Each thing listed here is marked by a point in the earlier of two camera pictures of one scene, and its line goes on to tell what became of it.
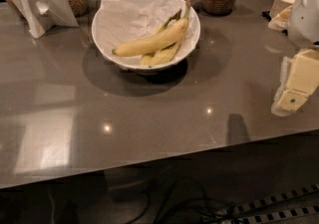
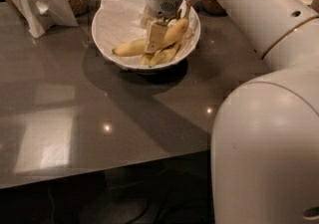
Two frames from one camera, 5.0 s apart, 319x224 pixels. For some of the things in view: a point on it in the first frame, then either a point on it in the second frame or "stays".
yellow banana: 164,55 stays
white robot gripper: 305,24 -> 159,3
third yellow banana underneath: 146,61 stays
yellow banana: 158,41 stays
